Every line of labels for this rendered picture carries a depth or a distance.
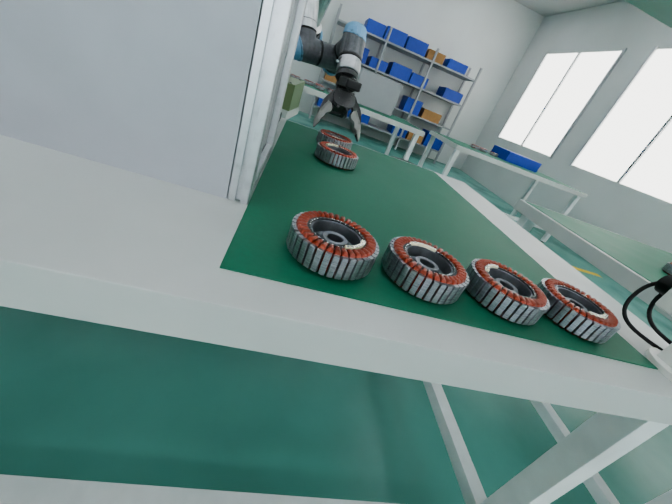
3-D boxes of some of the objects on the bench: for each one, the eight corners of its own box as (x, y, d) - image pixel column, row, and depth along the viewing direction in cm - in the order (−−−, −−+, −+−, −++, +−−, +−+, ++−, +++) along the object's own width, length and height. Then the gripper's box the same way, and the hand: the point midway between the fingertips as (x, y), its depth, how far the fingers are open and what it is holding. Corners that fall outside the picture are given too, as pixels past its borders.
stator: (362, 173, 81) (367, 159, 80) (329, 168, 74) (334, 153, 72) (338, 156, 88) (343, 144, 86) (306, 151, 81) (310, 137, 79)
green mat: (286, 120, 110) (286, 119, 110) (434, 172, 124) (434, 172, 124) (219, 268, 30) (219, 266, 30) (657, 369, 44) (658, 369, 44)
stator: (313, 137, 100) (317, 125, 98) (345, 147, 104) (349, 136, 102) (318, 146, 91) (321, 133, 89) (352, 157, 94) (356, 145, 93)
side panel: (256, 151, 67) (296, -36, 52) (270, 155, 68) (314, -28, 52) (226, 198, 43) (284, -120, 28) (248, 204, 44) (315, -103, 29)
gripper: (368, 92, 106) (356, 149, 106) (313, 71, 100) (301, 131, 100) (379, 81, 98) (366, 142, 98) (320, 56, 92) (307, 122, 92)
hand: (336, 134), depth 96 cm, fingers open, 14 cm apart
